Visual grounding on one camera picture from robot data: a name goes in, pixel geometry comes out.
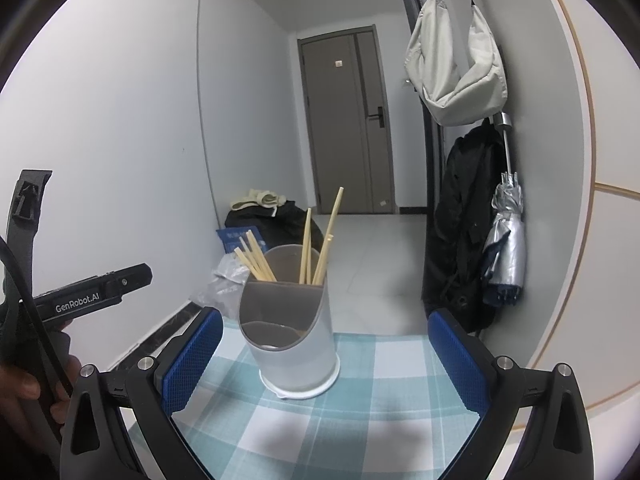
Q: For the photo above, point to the beige cloth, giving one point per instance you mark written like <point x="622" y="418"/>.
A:
<point x="257" y="197"/>

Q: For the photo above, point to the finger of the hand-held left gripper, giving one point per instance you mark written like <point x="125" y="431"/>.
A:
<point x="132" y="277"/>

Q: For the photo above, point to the black door lock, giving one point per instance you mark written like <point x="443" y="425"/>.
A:
<point x="378" y="116"/>

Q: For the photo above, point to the black hanging jacket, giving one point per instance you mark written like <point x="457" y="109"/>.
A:
<point x="460" y="220"/>

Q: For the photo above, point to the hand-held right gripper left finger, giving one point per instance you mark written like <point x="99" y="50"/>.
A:
<point x="195" y="360"/>

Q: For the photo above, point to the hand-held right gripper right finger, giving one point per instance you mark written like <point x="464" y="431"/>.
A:
<point x="460" y="360"/>

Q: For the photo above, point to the grey-brown door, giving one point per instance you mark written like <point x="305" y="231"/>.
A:
<point x="345" y="135"/>

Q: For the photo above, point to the white utensil holder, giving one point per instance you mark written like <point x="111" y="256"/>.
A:
<point x="305" y="355"/>

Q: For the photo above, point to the white shoulder bag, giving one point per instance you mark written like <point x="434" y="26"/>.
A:
<point x="450" y="75"/>

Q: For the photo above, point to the person's left hand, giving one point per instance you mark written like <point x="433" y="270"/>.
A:
<point x="20" y="390"/>

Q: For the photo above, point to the blue cardboard box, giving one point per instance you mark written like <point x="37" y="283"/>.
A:
<point x="230" y="237"/>

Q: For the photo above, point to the silver folding umbrella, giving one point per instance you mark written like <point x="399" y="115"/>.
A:
<point x="510" y="250"/>

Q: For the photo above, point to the teal checked tablecloth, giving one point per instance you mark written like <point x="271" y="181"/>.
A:
<point x="350" y="435"/>

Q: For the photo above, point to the black bag on floor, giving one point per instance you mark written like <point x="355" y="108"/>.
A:
<point x="280" y="220"/>

